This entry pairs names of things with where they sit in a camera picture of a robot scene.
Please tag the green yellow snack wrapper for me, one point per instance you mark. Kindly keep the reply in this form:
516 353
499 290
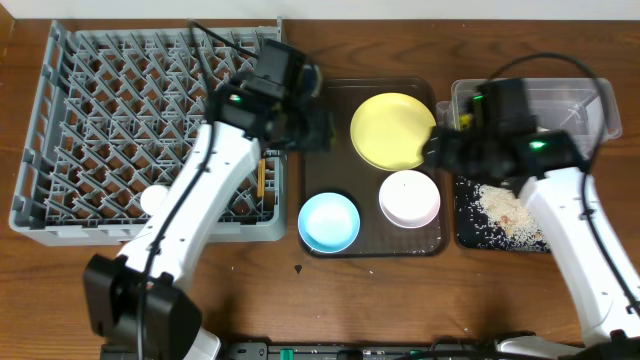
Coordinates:
466 121

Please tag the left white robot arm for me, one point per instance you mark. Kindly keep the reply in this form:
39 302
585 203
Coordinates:
138 299

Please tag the black waste tray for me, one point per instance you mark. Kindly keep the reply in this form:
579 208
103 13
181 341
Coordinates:
472 227

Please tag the white cup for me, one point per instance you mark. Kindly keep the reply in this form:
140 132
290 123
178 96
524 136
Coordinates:
152 198

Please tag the black equipment rail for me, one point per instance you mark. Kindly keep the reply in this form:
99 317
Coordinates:
526 342

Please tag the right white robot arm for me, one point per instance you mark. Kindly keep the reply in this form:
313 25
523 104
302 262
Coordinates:
549 176

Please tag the white bowl with crumbs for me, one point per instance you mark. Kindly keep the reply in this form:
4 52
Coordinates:
409 199

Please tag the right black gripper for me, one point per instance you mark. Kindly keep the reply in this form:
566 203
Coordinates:
449 159

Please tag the grey plastic dish rack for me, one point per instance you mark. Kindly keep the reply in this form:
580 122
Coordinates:
115 112

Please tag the wooden chopstick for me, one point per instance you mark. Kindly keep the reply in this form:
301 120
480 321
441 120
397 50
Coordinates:
261 178

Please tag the clear plastic waste bin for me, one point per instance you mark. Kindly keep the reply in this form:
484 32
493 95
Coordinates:
569 104

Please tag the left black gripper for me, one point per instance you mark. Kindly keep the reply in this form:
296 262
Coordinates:
314 132

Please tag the yellow round plate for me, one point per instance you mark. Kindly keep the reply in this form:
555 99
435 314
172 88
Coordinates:
389 130

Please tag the dark brown serving tray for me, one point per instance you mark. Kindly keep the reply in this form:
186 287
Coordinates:
343 171

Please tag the light blue bowl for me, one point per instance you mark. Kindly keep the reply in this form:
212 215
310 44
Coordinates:
328 222

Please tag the spilled rice pile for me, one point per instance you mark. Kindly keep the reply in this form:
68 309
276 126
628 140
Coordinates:
515 226

